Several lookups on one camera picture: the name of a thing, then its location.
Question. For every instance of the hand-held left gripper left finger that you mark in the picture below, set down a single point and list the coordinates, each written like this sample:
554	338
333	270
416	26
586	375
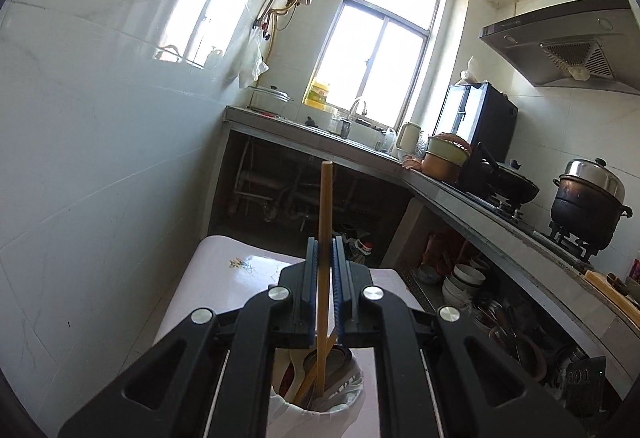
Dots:
312	288

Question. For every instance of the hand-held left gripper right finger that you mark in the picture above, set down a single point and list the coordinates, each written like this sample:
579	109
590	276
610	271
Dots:
339	288

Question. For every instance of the metal spoon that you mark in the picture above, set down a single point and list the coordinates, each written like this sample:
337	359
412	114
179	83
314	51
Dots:
340	358

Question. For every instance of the white ceramic spoon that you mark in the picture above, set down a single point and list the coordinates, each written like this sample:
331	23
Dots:
296	373

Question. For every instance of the wooden chopstick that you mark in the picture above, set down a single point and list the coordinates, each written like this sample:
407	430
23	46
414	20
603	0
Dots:
307	380
326	198

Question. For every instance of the perforated metal shelf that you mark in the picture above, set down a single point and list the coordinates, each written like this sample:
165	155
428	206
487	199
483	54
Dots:
415	283

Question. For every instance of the pink printed tablecloth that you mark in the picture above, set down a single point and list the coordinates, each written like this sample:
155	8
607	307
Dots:
225	278

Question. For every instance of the grey drain pipes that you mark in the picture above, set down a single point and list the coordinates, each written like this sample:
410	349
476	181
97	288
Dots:
260	198

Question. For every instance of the orange plastic bag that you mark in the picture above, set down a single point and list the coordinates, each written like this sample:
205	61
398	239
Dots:
442	253

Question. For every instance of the stack of white bowls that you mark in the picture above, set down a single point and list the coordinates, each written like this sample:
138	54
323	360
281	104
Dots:
465	280

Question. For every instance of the grey kitchen counter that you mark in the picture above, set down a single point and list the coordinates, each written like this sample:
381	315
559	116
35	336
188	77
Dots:
440	198

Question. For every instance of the white plastic jug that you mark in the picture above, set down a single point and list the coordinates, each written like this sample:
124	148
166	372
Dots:
390	141

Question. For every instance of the brown clay pot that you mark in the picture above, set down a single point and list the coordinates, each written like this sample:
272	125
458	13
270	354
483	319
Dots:
442	168

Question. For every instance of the small steel cup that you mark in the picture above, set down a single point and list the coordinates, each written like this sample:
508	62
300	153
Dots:
345	128

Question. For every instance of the white kettle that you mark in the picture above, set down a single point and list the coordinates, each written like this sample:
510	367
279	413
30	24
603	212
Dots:
407	141

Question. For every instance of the pile of cookware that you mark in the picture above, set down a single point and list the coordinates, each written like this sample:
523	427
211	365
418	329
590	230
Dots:
510	338

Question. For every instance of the chrome faucet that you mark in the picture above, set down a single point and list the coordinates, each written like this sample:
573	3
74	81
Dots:
356	106

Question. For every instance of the yellow oil bottle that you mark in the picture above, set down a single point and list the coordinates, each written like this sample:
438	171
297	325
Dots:
317	93

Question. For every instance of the black wok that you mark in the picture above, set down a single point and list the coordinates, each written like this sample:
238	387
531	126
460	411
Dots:
510	185

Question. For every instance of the gas stove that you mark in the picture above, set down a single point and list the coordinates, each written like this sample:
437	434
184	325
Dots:
555	238

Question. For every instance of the hanging white plastic bag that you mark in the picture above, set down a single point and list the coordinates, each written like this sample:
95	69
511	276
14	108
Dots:
252	66

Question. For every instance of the kitchen window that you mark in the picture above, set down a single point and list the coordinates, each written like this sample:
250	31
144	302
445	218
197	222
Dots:
380	43

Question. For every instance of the plastic bag on cabinet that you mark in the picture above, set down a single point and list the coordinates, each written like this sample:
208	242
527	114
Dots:
472	73

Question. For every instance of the steel steamer pot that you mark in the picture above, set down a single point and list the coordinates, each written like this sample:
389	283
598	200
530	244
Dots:
590	208

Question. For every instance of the red-capped pipe valves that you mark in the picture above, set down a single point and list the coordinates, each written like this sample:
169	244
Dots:
260	24

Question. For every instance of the wooden cutting board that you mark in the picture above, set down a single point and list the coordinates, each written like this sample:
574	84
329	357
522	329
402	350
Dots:
610	298

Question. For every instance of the steel range hood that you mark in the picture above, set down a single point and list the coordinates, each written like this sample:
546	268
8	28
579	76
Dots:
565	38

